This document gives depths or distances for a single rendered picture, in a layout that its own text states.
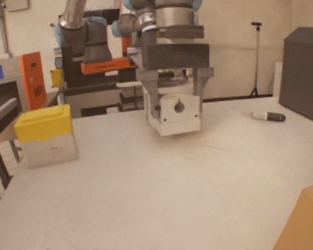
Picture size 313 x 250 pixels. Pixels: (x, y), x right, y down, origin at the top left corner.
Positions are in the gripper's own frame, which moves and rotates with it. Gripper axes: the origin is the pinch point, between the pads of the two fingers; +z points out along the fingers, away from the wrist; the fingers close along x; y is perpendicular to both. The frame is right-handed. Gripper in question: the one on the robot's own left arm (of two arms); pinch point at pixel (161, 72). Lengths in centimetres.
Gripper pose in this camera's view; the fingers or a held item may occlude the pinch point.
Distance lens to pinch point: 57.6
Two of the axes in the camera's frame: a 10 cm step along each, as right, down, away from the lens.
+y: 1.6, -3.0, -9.4
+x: 9.7, -1.3, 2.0
